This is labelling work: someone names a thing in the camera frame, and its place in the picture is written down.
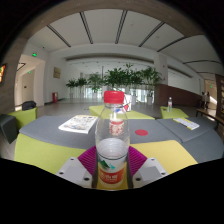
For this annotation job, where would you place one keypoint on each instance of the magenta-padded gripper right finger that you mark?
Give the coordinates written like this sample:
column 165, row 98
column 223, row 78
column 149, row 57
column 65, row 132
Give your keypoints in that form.
column 148, row 171

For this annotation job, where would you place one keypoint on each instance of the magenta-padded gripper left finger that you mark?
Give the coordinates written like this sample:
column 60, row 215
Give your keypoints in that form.
column 75, row 171

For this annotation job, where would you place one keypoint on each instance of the red-capped clear water bottle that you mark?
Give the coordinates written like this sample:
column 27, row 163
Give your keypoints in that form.
column 112, row 156

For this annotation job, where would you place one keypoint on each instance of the small clear water bottle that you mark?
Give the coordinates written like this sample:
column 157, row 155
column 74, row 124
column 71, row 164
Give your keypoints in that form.
column 170, row 105

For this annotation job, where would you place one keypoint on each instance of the colourful printed magazine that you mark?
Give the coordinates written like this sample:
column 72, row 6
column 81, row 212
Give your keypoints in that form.
column 78, row 124

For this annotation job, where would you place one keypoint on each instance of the large lime green table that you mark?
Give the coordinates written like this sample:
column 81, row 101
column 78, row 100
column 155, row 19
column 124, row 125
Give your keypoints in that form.
column 141, row 115

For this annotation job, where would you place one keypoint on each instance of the small lime green table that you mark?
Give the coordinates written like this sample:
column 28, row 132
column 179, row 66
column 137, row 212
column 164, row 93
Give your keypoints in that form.
column 175, row 114

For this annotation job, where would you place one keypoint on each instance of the lime green armchair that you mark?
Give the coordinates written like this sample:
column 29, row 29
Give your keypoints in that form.
column 23, row 118

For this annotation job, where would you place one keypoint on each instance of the red fire cabinet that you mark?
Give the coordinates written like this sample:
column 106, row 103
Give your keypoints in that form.
column 55, row 97

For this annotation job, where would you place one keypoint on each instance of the dark grey ottoman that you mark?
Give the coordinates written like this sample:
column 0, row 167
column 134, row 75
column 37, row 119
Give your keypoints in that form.
column 7, row 128

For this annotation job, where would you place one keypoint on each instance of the black chair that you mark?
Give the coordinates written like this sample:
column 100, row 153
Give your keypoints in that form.
column 28, row 105

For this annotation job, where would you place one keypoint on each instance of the wooden bench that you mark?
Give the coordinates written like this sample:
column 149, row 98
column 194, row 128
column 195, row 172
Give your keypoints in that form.
column 210, row 115

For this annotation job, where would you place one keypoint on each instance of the group of potted plants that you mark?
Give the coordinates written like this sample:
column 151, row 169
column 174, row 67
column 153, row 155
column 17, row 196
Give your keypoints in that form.
column 115, row 78

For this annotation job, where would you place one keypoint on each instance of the small green door sign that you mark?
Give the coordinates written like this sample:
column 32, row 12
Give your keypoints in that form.
column 29, row 71

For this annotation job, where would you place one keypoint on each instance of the green exit sign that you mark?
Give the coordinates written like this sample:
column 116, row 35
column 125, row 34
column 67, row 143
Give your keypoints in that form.
column 34, row 54

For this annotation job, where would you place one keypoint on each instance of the framed wall picture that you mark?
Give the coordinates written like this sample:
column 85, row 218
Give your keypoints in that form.
column 57, row 72

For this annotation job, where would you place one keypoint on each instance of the orange wall screen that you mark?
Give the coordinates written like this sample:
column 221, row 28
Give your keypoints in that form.
column 2, row 74

